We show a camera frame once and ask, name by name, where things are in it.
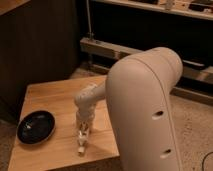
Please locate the dark wooden cabinet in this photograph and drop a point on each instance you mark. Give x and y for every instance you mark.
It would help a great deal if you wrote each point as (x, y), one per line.
(38, 43)

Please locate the black ceramic bowl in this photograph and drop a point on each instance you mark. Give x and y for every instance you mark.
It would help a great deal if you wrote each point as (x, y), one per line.
(35, 127)

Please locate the grey metal beam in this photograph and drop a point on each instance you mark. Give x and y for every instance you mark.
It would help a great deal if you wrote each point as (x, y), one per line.
(192, 70)

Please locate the wooden shelf with items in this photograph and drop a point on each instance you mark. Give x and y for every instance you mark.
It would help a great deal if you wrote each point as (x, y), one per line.
(168, 8)

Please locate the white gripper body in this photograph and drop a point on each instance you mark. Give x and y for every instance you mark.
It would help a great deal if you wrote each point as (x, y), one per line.
(85, 117)

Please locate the wooden table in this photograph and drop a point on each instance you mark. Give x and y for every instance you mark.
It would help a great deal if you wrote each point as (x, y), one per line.
(60, 149)

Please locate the metal vertical pole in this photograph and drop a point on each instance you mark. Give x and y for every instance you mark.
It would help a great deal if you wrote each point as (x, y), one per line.
(90, 32)

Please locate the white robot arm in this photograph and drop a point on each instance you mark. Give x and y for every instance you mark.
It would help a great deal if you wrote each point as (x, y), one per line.
(137, 93)

